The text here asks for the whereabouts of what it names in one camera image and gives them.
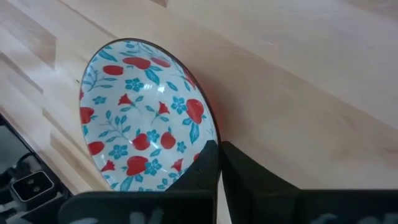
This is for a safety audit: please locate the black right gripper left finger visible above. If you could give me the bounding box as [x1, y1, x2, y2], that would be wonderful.
[57, 139, 220, 224]

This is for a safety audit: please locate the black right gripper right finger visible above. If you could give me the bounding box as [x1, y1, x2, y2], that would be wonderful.
[221, 141, 398, 224]

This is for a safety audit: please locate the red bowl floral inside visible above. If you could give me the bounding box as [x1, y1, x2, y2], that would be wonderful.
[78, 37, 222, 193]

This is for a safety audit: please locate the black device grey rim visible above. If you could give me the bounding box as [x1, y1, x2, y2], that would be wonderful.
[11, 170, 55, 203]

